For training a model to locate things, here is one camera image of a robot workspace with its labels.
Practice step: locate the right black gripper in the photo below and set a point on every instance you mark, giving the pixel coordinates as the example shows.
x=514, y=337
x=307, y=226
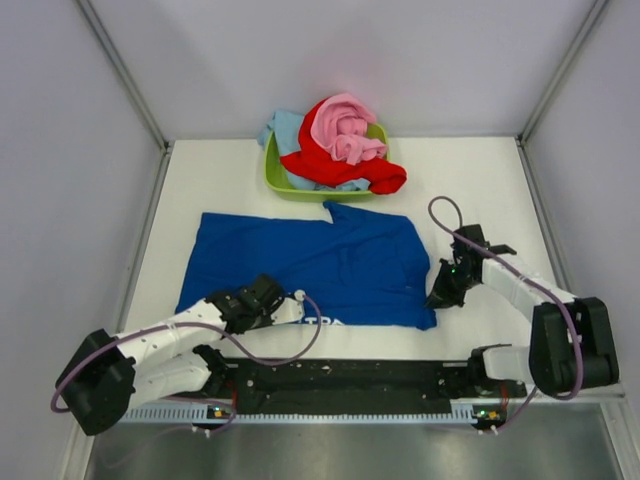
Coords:
x=441, y=296

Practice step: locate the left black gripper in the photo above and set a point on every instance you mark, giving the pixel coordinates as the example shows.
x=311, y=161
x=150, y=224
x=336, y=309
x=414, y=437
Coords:
x=267, y=319

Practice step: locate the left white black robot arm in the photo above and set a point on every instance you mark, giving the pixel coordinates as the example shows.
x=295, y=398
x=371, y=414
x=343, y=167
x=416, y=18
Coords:
x=110, y=375

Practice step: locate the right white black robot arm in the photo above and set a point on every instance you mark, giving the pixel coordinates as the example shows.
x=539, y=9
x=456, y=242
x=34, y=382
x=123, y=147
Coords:
x=571, y=345

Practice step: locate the green plastic basin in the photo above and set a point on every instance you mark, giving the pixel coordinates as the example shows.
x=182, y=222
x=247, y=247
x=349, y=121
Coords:
x=276, y=180

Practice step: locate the red t shirt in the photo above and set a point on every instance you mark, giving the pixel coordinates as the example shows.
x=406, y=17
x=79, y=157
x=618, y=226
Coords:
x=313, y=163

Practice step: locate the light blue t shirt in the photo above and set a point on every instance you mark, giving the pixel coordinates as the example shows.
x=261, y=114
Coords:
x=285, y=125

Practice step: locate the pink t shirt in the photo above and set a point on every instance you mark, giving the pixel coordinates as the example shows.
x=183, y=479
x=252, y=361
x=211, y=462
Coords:
x=340, y=127

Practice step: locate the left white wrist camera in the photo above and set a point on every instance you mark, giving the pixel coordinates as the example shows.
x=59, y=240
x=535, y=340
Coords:
x=289, y=309

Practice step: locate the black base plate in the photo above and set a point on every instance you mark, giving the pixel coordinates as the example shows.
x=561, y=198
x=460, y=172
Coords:
x=345, y=387

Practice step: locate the white slotted cable duct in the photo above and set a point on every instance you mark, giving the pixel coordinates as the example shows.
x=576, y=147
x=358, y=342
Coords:
x=182, y=413

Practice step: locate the aluminium frame rail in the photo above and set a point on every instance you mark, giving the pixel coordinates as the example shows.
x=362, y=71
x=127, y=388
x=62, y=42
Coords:
x=612, y=393

